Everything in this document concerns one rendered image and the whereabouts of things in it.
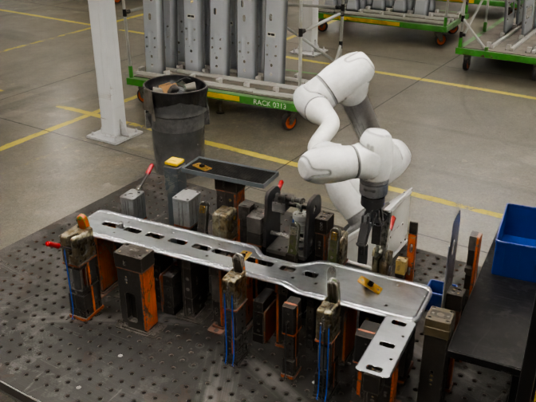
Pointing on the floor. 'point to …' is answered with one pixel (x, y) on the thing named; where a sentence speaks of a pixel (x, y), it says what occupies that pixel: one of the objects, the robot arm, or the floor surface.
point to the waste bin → (176, 117)
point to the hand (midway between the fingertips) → (368, 250)
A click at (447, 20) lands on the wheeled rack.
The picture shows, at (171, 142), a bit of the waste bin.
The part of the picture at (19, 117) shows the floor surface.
